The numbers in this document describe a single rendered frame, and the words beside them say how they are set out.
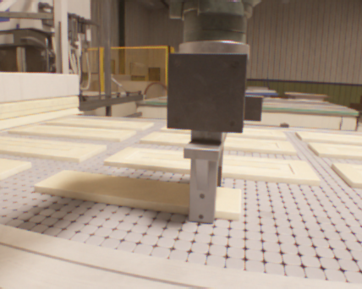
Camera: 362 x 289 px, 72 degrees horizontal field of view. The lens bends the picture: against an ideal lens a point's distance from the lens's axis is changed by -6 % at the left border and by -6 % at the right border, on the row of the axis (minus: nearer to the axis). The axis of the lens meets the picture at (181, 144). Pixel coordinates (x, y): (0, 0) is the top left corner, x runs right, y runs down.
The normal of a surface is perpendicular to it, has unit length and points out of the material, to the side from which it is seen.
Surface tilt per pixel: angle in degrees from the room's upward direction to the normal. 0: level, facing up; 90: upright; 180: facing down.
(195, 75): 90
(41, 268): 0
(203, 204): 90
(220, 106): 90
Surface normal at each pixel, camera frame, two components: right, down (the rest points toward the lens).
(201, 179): -0.22, 0.61
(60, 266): 0.02, -0.97
